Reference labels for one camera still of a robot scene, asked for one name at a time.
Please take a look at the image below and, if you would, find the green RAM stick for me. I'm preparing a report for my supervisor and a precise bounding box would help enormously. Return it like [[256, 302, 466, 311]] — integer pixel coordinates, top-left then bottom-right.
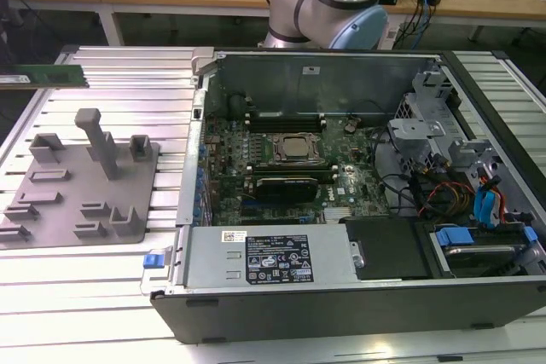
[[0, 64, 90, 91]]

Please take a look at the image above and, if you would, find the black RAM slot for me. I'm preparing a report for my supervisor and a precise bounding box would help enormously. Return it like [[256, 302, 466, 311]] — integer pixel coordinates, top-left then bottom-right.
[[248, 112, 326, 124], [246, 162, 339, 170], [248, 122, 328, 134]]

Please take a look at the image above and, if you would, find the CPU socket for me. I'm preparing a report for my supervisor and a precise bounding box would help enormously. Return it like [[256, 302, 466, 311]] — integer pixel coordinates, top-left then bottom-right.
[[270, 132, 322, 165]]

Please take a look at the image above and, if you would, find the silver CPU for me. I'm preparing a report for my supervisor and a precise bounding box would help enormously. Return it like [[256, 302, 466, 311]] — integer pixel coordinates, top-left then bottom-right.
[[283, 137, 309, 157]]

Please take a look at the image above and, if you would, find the black graphics card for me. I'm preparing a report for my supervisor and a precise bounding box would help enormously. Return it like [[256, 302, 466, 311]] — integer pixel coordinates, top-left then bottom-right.
[[254, 175, 320, 204]]

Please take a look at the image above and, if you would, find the silver heat sink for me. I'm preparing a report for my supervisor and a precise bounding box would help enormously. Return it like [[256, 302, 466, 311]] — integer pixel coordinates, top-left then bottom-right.
[[322, 206, 357, 225]]

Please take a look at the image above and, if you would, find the green motherboard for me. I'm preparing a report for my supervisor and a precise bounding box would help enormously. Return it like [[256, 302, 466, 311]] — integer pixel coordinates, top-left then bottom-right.
[[200, 116, 392, 228]]

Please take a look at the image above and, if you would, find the silver power supply unit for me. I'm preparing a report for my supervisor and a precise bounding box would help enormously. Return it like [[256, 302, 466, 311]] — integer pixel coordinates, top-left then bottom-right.
[[181, 226, 357, 291]]

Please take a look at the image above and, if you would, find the black plastic cover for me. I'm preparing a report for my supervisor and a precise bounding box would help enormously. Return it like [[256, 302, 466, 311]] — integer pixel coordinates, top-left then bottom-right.
[[339, 215, 432, 282]]

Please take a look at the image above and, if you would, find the grey metal drive cage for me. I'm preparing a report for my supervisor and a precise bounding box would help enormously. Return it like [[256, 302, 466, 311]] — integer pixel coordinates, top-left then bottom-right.
[[386, 68, 508, 194]]

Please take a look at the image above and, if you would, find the black open PC case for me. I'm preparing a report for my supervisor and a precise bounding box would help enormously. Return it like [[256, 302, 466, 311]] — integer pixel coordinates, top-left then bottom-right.
[[140, 46, 546, 346]]

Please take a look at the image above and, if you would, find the grey parts rack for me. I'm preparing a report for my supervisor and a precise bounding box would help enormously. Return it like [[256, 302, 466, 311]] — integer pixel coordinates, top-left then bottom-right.
[[0, 107, 162, 250]]

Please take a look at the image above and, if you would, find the hard disk in blue carrier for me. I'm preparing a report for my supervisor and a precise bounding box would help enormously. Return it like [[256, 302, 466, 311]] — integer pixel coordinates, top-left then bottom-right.
[[429, 225, 537, 279]]

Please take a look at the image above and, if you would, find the black internal power cable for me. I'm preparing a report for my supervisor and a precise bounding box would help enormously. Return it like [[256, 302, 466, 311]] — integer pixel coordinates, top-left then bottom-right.
[[369, 124, 424, 214]]

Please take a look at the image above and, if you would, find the orange red wire bundle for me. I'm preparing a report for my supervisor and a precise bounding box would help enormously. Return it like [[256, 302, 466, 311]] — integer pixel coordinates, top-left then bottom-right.
[[417, 182, 475, 217]]

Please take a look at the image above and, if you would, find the blue flat data cable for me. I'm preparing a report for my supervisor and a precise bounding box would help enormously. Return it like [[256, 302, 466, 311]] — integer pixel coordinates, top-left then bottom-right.
[[472, 188, 492, 229], [485, 186, 508, 229]]

